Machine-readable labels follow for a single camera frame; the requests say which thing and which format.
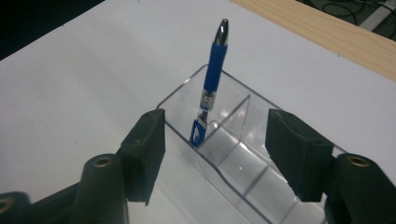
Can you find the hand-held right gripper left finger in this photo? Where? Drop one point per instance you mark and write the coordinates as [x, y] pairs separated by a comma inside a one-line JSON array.
[[143, 155]]

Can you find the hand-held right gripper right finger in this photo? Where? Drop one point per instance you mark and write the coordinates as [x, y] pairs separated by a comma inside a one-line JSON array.
[[295, 155]]

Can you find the clear plastic organizer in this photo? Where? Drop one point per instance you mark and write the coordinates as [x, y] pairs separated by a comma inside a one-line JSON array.
[[236, 155]]

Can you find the blue pen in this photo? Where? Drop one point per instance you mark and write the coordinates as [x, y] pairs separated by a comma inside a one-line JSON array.
[[213, 71]]

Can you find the light wooden table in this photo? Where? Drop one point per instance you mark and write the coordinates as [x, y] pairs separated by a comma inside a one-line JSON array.
[[327, 34]]

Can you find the white desk leg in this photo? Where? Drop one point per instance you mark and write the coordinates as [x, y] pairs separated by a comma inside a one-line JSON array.
[[378, 15]]

